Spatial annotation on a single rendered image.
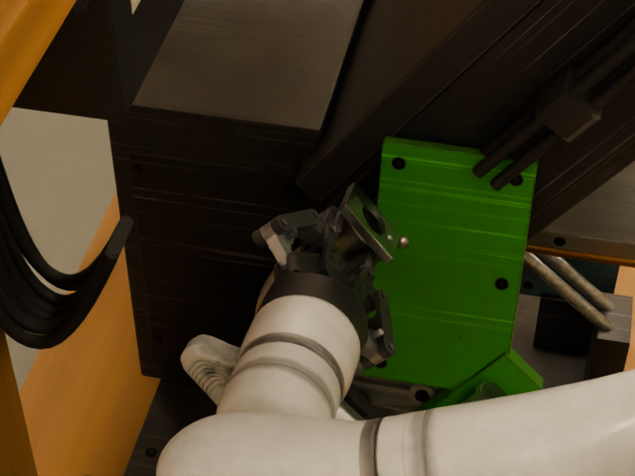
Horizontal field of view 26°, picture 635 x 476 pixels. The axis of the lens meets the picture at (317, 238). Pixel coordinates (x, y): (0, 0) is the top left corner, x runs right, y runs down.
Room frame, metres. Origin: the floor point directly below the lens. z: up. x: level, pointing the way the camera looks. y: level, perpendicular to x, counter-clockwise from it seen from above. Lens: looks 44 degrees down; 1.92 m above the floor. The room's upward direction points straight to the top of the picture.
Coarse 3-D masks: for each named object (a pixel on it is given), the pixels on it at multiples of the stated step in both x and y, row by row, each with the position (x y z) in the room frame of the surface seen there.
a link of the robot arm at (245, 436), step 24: (192, 432) 0.47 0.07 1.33; (216, 432) 0.46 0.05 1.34; (240, 432) 0.46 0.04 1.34; (264, 432) 0.46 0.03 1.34; (288, 432) 0.46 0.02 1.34; (312, 432) 0.46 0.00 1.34; (336, 432) 0.46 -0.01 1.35; (360, 432) 0.45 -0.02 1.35; (168, 456) 0.45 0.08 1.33; (192, 456) 0.45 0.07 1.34; (216, 456) 0.44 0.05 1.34; (240, 456) 0.44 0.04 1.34; (264, 456) 0.44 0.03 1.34; (288, 456) 0.44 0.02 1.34; (312, 456) 0.44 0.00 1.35; (336, 456) 0.44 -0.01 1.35; (360, 456) 0.44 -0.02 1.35
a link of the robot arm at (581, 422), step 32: (576, 384) 0.46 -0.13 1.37; (608, 384) 0.46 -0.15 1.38; (416, 416) 0.45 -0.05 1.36; (448, 416) 0.45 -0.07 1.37; (480, 416) 0.44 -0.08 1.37; (512, 416) 0.44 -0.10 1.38; (544, 416) 0.44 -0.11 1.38; (576, 416) 0.44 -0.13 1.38; (608, 416) 0.44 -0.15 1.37; (384, 448) 0.44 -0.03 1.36; (416, 448) 0.43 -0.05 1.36; (448, 448) 0.43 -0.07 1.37; (480, 448) 0.43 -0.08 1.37; (512, 448) 0.42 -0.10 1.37; (544, 448) 0.43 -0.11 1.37; (576, 448) 0.43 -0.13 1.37; (608, 448) 0.43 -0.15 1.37
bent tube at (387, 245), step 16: (352, 192) 0.76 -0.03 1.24; (352, 208) 0.74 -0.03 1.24; (368, 208) 0.76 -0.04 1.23; (352, 224) 0.74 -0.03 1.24; (368, 224) 0.74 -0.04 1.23; (384, 224) 0.76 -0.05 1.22; (352, 240) 0.74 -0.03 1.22; (368, 240) 0.73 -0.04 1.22; (384, 240) 0.74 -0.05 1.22; (352, 256) 0.74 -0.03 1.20; (384, 256) 0.72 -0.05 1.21; (272, 272) 0.75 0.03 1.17; (256, 304) 0.74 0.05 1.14; (336, 416) 0.70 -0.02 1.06; (352, 416) 0.70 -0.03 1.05
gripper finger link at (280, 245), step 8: (264, 232) 0.69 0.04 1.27; (272, 232) 0.68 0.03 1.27; (288, 232) 0.69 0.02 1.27; (296, 232) 0.69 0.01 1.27; (272, 240) 0.68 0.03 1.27; (280, 240) 0.68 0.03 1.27; (288, 240) 0.69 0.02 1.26; (272, 248) 0.68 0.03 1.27; (280, 248) 0.68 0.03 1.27; (288, 248) 0.68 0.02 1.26; (280, 256) 0.67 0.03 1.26; (280, 264) 0.67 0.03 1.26
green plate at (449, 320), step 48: (384, 144) 0.78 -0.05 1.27; (432, 144) 0.78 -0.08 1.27; (384, 192) 0.77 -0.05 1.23; (432, 192) 0.77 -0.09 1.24; (480, 192) 0.76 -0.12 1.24; (528, 192) 0.75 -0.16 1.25; (432, 240) 0.76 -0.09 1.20; (480, 240) 0.75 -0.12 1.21; (384, 288) 0.75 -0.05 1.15; (432, 288) 0.74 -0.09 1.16; (480, 288) 0.74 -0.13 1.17; (432, 336) 0.73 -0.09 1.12; (480, 336) 0.73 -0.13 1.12; (432, 384) 0.72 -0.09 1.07
